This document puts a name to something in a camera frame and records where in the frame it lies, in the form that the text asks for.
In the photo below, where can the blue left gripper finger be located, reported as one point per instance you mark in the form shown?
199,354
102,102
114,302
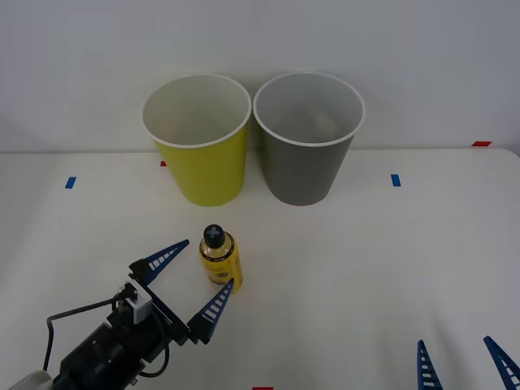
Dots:
213,310
162,256

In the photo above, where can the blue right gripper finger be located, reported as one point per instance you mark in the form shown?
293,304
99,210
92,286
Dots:
426,371
508,361

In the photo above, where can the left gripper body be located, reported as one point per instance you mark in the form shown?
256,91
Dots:
166,325

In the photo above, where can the yellow bottle with black cap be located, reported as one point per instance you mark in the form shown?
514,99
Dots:
221,266

